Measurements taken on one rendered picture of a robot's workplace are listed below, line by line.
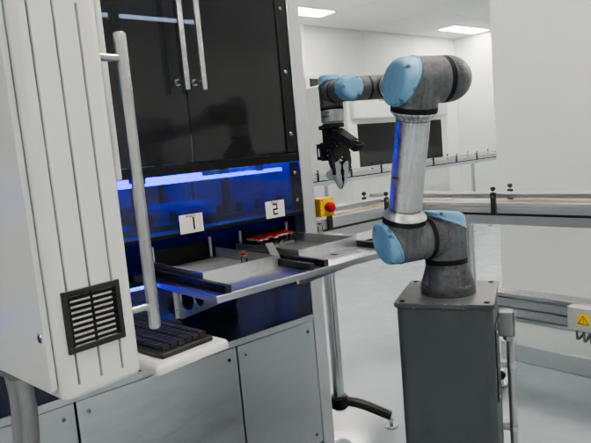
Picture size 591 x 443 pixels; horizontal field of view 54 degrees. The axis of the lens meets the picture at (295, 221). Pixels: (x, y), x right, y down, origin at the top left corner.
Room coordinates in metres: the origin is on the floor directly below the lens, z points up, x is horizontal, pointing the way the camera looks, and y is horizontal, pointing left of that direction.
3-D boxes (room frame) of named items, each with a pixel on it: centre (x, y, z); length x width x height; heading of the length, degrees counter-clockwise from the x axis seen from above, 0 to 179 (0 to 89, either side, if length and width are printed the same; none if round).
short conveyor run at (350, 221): (2.51, -0.24, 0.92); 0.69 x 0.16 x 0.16; 130
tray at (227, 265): (1.75, 0.27, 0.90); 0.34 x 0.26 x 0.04; 40
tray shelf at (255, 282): (1.80, 0.10, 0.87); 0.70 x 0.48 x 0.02; 130
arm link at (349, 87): (1.79, -0.20, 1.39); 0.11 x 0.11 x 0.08; 21
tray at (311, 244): (1.96, 0.01, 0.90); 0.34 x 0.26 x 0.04; 41
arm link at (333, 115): (1.88, -0.15, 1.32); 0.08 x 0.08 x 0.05
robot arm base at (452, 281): (1.58, -0.41, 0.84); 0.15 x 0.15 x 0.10
